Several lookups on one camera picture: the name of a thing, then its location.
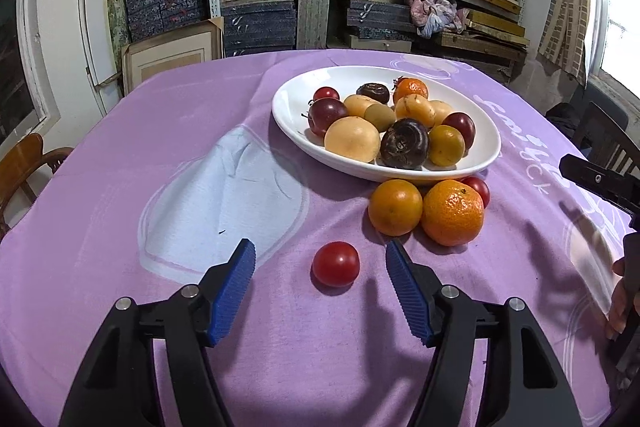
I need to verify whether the small orange yellow fruit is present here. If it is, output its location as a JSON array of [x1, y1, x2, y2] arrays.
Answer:
[[428, 124, 465, 167]]

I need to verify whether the dark purple fruit front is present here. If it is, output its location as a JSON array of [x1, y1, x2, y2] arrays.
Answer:
[[380, 118, 428, 170]]

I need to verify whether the dark purple fruit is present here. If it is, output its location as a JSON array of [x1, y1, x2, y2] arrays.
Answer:
[[356, 82, 390, 104], [380, 118, 428, 170]]

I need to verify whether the small red tomato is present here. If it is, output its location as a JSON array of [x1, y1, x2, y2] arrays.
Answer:
[[311, 242, 360, 288]]

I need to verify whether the yellow pepino with stem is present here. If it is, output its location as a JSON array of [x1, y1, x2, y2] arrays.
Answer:
[[395, 94, 436, 129]]

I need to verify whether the bumpy mandarin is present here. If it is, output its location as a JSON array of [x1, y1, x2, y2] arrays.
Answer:
[[421, 180, 485, 247], [393, 76, 428, 103]]

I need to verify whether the oblong pale orange fruit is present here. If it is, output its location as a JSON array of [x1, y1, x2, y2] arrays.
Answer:
[[343, 94, 378, 118]]

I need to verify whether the red tomato with stem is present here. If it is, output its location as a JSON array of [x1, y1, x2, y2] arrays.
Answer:
[[312, 87, 340, 102]]

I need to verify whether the person's right hand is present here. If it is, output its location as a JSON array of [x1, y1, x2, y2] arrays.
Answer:
[[605, 258, 639, 339]]

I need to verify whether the dark chair right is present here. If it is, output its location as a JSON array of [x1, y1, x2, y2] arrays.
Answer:
[[572, 102, 640, 176]]

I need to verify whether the red cherry tomato right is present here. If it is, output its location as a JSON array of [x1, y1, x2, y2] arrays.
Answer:
[[461, 176, 490, 208]]

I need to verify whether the patterned curtain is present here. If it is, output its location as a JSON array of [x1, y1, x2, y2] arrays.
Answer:
[[538, 0, 590, 87]]

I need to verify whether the dark red plum right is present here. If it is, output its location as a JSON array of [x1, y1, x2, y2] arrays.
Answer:
[[442, 112, 476, 150]]

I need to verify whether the dark red plum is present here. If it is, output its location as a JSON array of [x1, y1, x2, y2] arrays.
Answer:
[[442, 112, 476, 150], [307, 98, 348, 138]]

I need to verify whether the white oval plate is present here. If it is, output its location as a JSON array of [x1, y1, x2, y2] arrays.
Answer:
[[271, 65, 501, 184]]

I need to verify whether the purple tablecloth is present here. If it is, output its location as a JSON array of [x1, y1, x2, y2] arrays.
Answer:
[[1, 50, 628, 426]]

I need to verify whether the smooth orange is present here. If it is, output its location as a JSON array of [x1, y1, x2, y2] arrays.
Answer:
[[368, 179, 423, 237]]

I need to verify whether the wooden chair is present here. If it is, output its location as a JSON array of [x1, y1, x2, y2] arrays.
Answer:
[[0, 132, 74, 237]]

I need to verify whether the crumpled pink cloth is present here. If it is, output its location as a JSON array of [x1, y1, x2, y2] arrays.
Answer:
[[406, 0, 470, 39]]

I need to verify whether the dark red plum left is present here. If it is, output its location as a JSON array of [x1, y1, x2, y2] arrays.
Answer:
[[307, 98, 348, 138]]

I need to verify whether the framed picture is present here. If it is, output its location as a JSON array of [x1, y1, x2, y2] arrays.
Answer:
[[122, 17, 224, 96]]

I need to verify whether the white door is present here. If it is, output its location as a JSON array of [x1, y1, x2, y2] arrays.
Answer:
[[19, 0, 126, 118]]

